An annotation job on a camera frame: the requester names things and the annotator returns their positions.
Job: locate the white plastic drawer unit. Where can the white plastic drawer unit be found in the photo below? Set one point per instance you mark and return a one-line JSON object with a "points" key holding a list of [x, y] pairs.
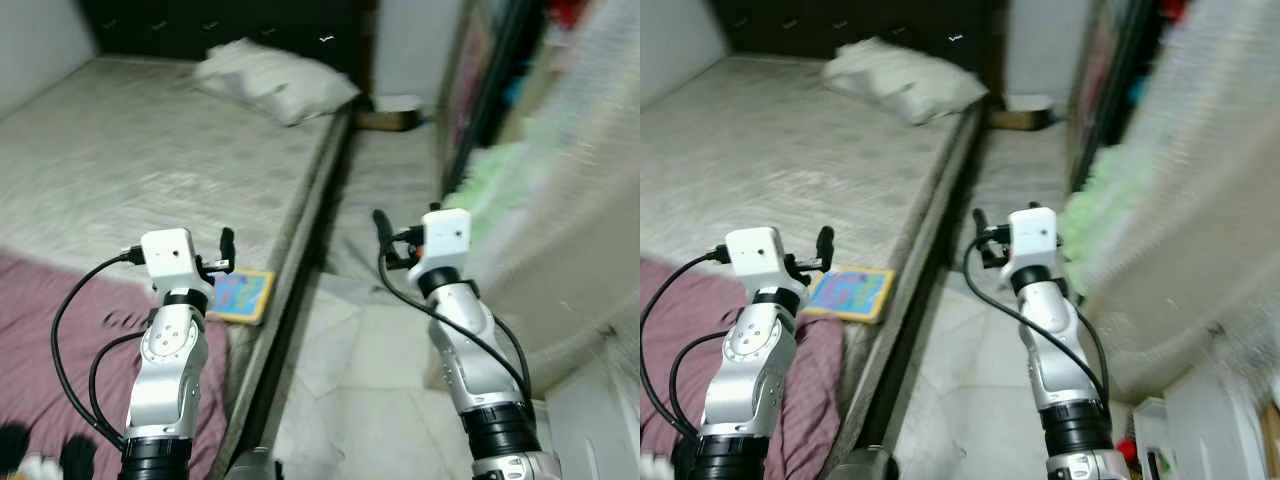
{"points": [[1200, 440]]}

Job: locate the beige fabric wardrobe cover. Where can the beige fabric wardrobe cover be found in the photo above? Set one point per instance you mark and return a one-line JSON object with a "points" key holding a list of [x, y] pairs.
{"points": [[1180, 250], [570, 250]]}

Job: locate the black tufted headboard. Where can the black tufted headboard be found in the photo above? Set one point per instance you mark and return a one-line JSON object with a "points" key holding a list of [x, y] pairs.
{"points": [[200, 25], [830, 25]]}

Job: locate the colourful children's book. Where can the colourful children's book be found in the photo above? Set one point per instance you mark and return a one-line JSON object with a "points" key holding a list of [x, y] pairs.
{"points": [[245, 295], [855, 293]]}

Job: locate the white pillow with tree print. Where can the white pillow with tree print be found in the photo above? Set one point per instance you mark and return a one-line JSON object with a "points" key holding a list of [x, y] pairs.
{"points": [[270, 85], [900, 85]]}

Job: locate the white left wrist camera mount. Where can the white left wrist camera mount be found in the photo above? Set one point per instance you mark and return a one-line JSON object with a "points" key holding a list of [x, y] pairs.
{"points": [[757, 255], [170, 255]]}

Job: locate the purple cartoon print quilt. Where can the purple cartoon print quilt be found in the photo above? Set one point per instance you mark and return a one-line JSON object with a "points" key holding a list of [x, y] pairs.
{"points": [[820, 400], [60, 350]]}

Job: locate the grey left robot leg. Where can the grey left robot leg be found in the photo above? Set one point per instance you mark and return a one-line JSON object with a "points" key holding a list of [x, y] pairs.
{"points": [[865, 466], [252, 466]]}

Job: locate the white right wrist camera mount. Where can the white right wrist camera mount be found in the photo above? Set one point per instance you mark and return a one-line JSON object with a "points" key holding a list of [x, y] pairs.
{"points": [[1033, 238], [445, 240]]}

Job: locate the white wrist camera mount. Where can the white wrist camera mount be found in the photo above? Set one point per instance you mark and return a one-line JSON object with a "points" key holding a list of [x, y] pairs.
{"points": [[1033, 238], [757, 255], [170, 255], [445, 240]]}

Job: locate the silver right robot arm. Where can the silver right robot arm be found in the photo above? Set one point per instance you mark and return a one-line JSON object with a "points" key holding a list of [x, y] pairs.
{"points": [[1060, 360], [480, 360]]}

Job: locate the beige quilted mattress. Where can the beige quilted mattress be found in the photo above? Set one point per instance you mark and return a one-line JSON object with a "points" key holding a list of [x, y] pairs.
{"points": [[130, 160], [760, 160]]}

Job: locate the light green cloth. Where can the light green cloth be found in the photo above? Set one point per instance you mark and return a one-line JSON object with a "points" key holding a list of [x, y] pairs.
{"points": [[1100, 200], [495, 185]]}

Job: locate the dark clothes rack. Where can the dark clothes rack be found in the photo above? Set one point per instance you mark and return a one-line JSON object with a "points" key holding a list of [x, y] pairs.
{"points": [[1130, 70], [500, 80]]}

